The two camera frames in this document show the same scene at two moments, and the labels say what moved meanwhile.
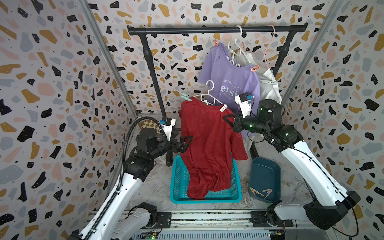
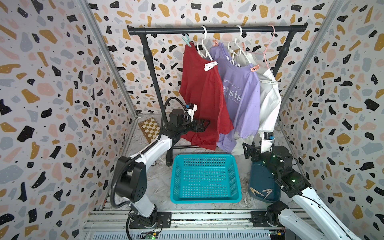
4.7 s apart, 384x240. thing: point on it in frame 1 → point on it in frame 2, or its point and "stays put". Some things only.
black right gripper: (238, 125) → (252, 150)
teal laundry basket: (179, 182) stays put
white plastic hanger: (208, 98) → (201, 44)
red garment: (216, 144) → (203, 89)
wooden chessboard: (149, 124) stays put
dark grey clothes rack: (143, 30) stays put
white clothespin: (223, 107) → (209, 65)
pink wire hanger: (269, 44) stays put
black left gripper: (182, 148) → (201, 128)
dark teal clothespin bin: (265, 180) stays put
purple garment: (226, 81) stays put
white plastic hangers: (235, 48) stays put
